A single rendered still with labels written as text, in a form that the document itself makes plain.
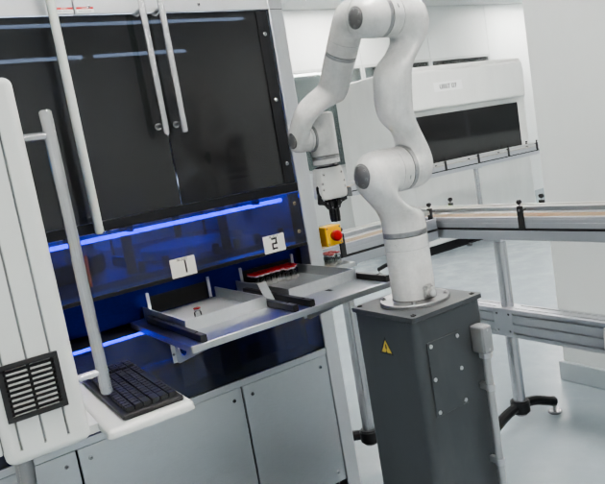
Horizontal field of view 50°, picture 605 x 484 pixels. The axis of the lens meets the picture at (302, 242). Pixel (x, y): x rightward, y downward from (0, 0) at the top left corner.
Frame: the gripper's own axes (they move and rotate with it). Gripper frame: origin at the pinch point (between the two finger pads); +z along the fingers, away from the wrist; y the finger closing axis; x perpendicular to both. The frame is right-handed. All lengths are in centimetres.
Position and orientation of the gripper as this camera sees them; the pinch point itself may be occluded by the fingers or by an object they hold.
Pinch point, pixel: (334, 214)
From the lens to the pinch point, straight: 201.3
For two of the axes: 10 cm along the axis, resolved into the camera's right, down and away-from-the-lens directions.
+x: 5.5, 0.3, -8.3
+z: 1.7, 9.8, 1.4
